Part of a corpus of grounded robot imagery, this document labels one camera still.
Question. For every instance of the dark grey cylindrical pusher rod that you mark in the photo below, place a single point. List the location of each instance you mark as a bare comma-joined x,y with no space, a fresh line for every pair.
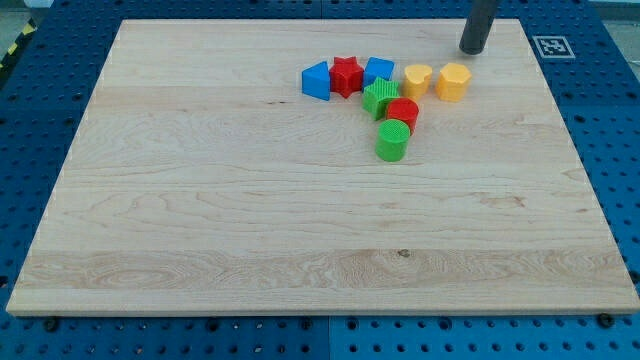
478,26

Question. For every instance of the blue cube block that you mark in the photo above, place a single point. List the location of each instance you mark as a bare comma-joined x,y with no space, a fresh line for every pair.
377,68

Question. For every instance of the white fiducial marker tag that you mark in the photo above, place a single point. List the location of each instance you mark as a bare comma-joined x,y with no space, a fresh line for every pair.
553,47

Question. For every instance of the green star block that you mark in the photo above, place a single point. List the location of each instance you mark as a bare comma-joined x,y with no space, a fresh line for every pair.
377,96

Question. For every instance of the blue triangle block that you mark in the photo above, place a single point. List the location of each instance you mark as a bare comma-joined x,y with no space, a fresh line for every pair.
316,81

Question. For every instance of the green cylinder block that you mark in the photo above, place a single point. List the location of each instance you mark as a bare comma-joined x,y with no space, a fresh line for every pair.
392,140

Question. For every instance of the light wooden board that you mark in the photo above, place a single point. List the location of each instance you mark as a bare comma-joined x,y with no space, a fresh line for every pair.
202,182

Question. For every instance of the red star block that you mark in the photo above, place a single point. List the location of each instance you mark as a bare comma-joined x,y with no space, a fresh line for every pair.
346,76

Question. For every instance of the yellow hexagon block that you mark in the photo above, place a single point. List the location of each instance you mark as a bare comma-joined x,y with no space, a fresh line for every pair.
453,82

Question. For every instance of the yellow heart block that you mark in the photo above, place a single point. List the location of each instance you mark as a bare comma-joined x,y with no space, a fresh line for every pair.
416,81

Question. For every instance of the yellow black hazard tape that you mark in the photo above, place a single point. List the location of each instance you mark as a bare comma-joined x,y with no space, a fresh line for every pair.
19,45

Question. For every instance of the red cylinder block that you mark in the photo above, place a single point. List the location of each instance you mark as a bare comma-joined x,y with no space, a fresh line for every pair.
405,110

